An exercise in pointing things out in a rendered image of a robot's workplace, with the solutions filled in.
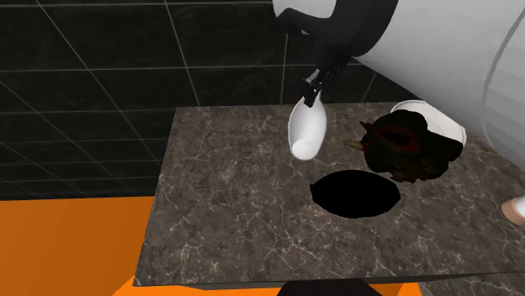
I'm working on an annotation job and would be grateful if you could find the white vase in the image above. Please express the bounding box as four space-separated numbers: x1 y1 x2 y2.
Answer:
288 91 328 161

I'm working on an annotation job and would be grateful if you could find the dark spiky dinosaur figure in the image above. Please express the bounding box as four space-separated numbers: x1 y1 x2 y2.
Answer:
343 109 464 184

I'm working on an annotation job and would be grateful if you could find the white bowl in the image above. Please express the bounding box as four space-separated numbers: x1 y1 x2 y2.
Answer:
389 99 468 147

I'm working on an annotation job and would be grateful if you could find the black oval dish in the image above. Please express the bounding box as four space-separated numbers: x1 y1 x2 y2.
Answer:
309 169 401 219

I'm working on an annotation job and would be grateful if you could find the pale pink and white object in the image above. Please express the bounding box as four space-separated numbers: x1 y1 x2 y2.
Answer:
501 195 525 226

